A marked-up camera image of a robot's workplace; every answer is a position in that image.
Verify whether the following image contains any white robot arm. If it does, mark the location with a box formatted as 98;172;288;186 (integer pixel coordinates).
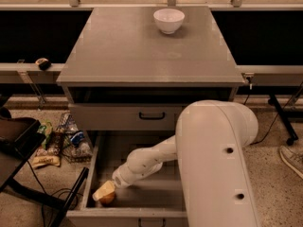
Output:
93;100;260;227

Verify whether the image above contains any black power cable adapter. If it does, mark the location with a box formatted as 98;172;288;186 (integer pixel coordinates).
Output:
251;96;288;146

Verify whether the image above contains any closed grey drawer black handle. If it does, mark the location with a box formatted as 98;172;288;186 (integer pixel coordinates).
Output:
69;104;183;131

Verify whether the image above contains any black rolling stand leg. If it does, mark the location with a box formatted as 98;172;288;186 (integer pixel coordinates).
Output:
268;95;298;146

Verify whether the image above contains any yellow snack bag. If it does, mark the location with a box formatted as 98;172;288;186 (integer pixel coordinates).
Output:
31;148;61;168

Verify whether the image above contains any black floor cable left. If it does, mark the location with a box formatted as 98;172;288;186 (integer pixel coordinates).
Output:
25;161;83;227

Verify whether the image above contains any open grey drawer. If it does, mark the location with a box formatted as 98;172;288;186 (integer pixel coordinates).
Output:
65;130;190;227

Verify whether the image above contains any orange fruit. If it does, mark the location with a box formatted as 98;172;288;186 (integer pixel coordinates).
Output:
99;192;116;205

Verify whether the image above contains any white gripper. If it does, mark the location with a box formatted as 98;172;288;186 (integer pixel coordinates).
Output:
93;165;137;201

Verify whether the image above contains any wire basket with items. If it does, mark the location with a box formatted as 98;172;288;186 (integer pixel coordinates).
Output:
56;113;92;163

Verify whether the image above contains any grey drawer cabinet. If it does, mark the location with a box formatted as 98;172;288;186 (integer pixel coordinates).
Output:
58;6;243;143

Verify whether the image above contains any grey sneaker shoe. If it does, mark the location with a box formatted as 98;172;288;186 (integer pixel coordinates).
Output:
279;146;303;179

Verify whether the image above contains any white ceramic bowl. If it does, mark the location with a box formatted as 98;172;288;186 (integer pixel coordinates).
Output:
153;9;185;34

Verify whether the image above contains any small black round device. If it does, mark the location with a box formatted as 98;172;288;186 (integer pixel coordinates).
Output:
35;58;51;71

